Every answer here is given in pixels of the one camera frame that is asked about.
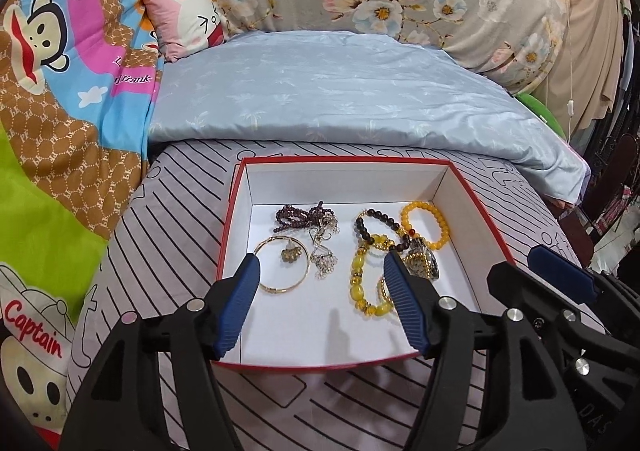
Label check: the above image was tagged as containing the cartoon monkey blanket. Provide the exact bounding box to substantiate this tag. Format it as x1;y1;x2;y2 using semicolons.
0;0;172;438

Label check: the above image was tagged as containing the dark brown bead bracelet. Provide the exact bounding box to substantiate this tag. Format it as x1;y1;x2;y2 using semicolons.
353;208;414;255

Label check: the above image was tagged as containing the plaid cloth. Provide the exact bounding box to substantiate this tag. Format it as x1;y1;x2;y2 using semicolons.
597;185;640;233

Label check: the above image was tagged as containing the pink rabbit pillow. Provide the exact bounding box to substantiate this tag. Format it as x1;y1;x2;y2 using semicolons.
138;0;232;63

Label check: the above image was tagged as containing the purple bead bracelet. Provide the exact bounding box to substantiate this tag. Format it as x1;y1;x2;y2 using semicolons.
274;201;337;235

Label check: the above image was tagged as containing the silver wristwatch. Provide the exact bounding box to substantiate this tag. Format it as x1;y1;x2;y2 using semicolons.
404;236;441;280

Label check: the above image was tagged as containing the green plastic object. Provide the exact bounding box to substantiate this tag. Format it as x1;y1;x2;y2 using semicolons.
515;92;566;137

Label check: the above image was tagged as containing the light blue quilt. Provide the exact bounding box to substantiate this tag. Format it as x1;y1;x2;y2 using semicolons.
147;30;594;205

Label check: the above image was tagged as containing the yellow large bead bracelet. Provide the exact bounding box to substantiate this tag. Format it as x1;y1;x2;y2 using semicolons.
348;232;401;318

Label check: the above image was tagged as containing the gold bangle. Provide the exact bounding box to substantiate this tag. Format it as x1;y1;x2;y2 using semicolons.
252;234;311;295

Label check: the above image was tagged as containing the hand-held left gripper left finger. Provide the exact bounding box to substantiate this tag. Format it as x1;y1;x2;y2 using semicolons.
62;253;262;451

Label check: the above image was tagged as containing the dark wooden chair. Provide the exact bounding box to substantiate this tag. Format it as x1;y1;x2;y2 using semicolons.
584;133;640;233

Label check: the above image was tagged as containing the orange bead bracelet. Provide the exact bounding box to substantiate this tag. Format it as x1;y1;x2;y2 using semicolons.
400;201;450;251

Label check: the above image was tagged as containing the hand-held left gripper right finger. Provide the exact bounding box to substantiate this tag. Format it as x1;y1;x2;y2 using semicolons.
382;250;587;451

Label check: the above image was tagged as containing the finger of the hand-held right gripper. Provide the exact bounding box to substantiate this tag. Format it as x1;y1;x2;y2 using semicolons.
527;244;610;300
486;261;571;337

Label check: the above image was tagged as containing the white cable with switch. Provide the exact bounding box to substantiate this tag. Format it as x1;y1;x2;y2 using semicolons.
564;0;582;133

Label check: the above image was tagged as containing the red cardboard box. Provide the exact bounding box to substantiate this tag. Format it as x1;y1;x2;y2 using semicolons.
210;156;519;373

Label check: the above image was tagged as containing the beige hanging cloth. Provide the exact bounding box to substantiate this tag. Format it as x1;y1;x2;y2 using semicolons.
542;0;629;135

